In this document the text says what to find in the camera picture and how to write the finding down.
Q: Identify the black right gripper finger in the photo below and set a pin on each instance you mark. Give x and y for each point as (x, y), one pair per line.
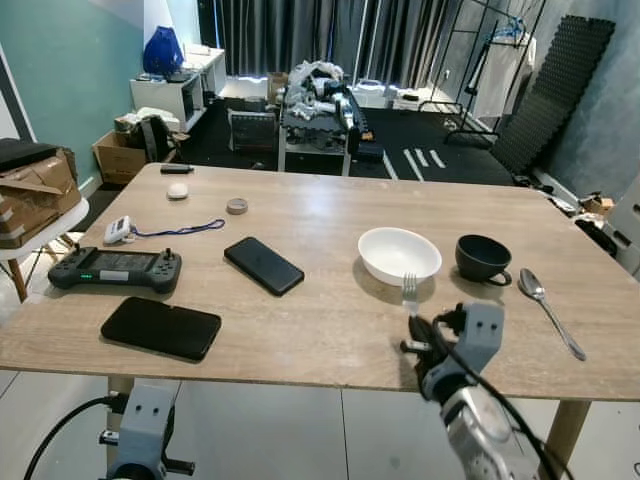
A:
(428, 321)
(420, 340)

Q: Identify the silver metal fork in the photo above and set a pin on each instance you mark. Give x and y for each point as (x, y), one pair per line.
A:
(410, 290)

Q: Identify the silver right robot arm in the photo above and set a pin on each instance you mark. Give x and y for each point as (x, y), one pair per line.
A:
(485, 430)

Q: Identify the white bowl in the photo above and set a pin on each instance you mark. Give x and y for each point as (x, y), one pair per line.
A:
(400, 253)

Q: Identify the black cup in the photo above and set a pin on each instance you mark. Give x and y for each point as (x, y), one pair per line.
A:
(480, 258)

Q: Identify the silver metal spoon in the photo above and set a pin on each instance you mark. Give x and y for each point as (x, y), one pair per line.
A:
(533, 287)

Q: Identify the large black phone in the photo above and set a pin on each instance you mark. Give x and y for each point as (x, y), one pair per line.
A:
(160, 328)

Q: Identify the wooden table leg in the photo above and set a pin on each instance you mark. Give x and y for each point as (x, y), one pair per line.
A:
(567, 430)

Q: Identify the slim black smartphone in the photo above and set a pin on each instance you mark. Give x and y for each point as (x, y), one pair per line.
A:
(263, 265)

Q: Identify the black handheld game controller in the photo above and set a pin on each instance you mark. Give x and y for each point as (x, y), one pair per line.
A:
(115, 268)

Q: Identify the white drawer cabinet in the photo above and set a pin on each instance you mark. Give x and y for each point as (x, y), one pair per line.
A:
(628, 230)

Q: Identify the small grey round puck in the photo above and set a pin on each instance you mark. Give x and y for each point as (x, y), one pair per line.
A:
(237, 206)

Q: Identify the loaded metal cart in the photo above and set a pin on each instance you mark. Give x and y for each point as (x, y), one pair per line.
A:
(315, 115)

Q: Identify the small white device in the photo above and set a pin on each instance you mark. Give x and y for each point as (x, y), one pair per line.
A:
(118, 230)

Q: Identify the grey storage crate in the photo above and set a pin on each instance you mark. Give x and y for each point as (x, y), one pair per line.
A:
(252, 130)

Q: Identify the black clothes rack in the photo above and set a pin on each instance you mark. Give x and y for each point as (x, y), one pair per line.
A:
(500, 70)

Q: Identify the white chair with wooden legs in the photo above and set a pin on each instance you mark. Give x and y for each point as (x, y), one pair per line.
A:
(45, 235)

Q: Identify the black foam panel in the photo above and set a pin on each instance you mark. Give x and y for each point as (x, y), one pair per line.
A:
(555, 90)

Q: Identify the small white round object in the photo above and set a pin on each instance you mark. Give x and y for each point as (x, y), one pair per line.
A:
(177, 191)

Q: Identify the small black remote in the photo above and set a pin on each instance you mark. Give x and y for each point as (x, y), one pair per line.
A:
(176, 168)

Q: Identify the dark grey curtains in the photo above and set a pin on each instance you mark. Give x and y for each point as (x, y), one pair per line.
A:
(330, 35)

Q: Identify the large cardboard box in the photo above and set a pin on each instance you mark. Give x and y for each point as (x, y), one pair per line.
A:
(35, 190)

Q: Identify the small open cardboard box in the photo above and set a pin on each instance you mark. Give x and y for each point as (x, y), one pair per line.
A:
(118, 158)

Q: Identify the black backpack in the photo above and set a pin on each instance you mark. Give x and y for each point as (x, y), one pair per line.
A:
(155, 138)

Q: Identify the white shelf unit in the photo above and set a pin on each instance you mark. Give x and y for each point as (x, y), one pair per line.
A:
(175, 95)

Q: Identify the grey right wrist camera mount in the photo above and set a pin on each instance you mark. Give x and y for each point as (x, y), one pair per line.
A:
(482, 335)

